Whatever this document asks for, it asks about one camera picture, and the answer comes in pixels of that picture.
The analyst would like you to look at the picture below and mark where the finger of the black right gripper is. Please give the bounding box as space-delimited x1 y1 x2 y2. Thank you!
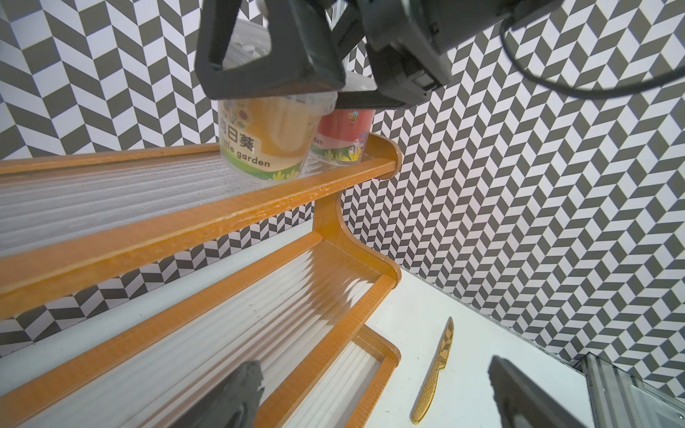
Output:
194 0 345 100
335 80 406 111

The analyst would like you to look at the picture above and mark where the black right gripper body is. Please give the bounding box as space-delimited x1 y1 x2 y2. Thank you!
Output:
332 1 535 107

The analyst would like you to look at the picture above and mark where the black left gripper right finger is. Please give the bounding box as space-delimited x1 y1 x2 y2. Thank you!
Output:
488 356 583 428

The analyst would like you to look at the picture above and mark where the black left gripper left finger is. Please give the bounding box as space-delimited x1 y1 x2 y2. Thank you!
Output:
171 360 264 428

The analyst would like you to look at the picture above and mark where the red seed container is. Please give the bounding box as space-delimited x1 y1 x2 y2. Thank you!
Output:
310 105 376 166

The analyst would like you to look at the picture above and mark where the orange seed container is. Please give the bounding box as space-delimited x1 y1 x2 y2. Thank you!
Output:
216 20 339 182

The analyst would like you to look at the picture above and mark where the orange three-tier wooden shelf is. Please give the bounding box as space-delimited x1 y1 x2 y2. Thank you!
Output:
1 135 402 427

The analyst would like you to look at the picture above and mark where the golden patterned knife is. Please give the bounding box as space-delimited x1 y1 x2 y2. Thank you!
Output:
410 317 455 424

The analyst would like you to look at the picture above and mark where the metal base rail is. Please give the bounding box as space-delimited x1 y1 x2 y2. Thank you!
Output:
578 353 684 428

